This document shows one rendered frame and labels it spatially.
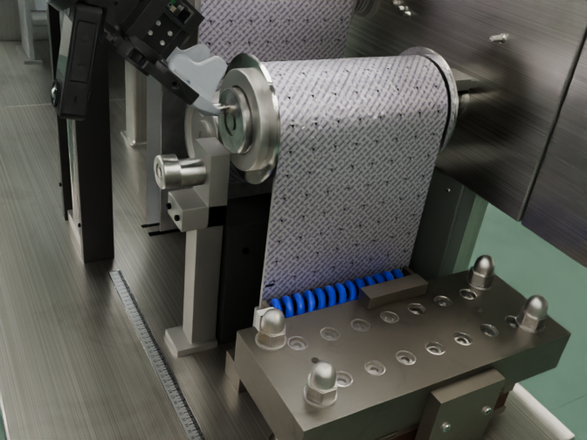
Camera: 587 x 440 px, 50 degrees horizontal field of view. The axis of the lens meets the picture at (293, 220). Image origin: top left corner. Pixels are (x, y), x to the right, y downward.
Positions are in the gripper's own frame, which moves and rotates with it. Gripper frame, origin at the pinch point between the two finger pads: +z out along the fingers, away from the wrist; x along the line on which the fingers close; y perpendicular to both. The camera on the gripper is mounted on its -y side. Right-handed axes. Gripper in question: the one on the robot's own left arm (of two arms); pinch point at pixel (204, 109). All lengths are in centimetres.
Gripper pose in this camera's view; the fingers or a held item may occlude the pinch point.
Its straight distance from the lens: 72.5
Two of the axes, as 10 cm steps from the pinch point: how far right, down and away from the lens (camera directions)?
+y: 6.5, -7.5, -0.8
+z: 5.9, 4.3, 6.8
